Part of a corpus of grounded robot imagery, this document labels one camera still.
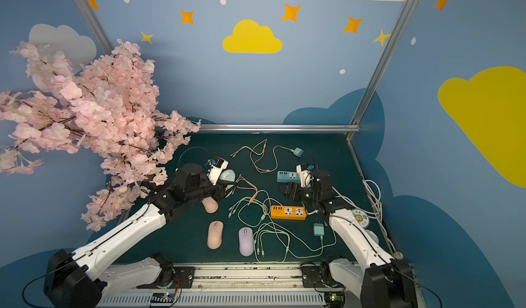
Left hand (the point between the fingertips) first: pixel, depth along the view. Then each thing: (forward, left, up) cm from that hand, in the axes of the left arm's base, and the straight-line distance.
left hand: (233, 178), depth 76 cm
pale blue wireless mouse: (-2, +1, +6) cm, 6 cm away
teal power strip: (+15, -24, -20) cm, 34 cm away
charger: (+31, -30, -21) cm, 48 cm away
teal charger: (-11, -35, -21) cm, 43 cm away
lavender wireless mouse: (-19, -5, -20) cm, 28 cm away
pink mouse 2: (-14, +8, -19) cm, 25 cm away
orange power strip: (-5, -23, -19) cm, 30 cm away
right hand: (+1, -21, -7) cm, 23 cm away
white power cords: (-3, -63, -23) cm, 68 cm away
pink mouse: (-3, +12, -18) cm, 22 cm away
